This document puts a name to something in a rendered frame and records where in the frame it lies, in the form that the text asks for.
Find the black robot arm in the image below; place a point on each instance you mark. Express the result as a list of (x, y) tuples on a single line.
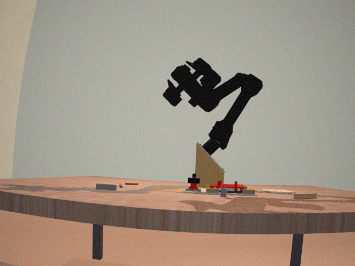
[(210, 98)]

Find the black wheel with grey hub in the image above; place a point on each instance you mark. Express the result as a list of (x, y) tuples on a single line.
[(193, 180)]

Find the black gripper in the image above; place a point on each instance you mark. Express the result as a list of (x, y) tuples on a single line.
[(189, 83)]

